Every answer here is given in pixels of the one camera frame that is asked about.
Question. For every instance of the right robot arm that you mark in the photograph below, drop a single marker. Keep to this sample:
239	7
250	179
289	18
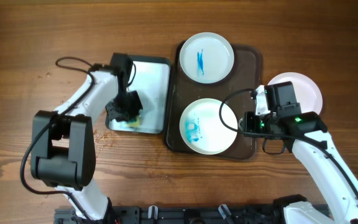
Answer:
278	116

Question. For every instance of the black tray with white liner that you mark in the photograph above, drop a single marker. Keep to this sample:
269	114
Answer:
150	76

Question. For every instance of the green yellow sponge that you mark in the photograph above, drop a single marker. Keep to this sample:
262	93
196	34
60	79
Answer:
134	122

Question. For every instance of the pinkish white plate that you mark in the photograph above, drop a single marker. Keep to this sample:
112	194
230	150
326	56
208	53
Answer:
306	90

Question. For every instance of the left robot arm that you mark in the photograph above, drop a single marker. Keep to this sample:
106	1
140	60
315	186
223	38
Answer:
62	153

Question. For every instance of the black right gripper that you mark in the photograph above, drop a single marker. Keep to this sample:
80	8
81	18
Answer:
250	121

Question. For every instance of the brown plastic tray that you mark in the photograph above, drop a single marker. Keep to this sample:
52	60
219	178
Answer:
182	91

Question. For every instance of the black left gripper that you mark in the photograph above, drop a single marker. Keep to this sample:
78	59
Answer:
137	107

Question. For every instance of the white plate blue streak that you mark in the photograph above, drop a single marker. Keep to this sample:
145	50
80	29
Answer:
206	58

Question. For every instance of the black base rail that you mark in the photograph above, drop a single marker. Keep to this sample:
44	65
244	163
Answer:
262	213

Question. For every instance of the white plate blue smear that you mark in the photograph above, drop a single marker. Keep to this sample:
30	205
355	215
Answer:
206	126

